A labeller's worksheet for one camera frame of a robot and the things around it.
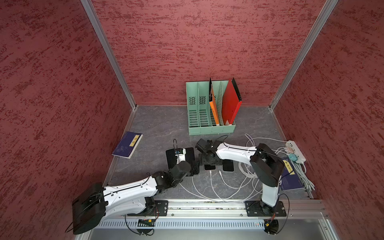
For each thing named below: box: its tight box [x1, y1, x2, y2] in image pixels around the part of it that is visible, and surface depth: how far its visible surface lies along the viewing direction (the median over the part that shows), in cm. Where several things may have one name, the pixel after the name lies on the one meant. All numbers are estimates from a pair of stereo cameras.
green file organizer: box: [185, 80, 236, 136], surface depth 106 cm
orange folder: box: [209, 77, 220, 126], surface depth 89 cm
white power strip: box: [285, 140, 306, 163], surface depth 95 cm
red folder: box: [222, 78, 242, 126], surface depth 95 cm
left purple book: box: [111, 131, 144, 159], surface depth 98 cm
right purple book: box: [279, 158, 304, 191], surface depth 85 cm
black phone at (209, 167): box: [204, 164, 216, 170], surface depth 88 cm
